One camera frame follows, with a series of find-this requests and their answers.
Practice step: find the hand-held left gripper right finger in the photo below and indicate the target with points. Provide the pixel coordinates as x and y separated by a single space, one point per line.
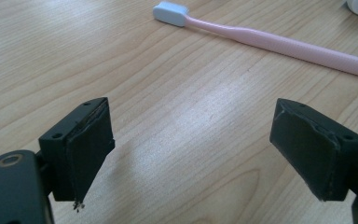
313 152

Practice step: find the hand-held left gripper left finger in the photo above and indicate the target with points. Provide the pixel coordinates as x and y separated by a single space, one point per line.
84 149

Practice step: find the pink toothbrush with white cap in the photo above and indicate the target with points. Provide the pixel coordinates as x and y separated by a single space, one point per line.
261 37

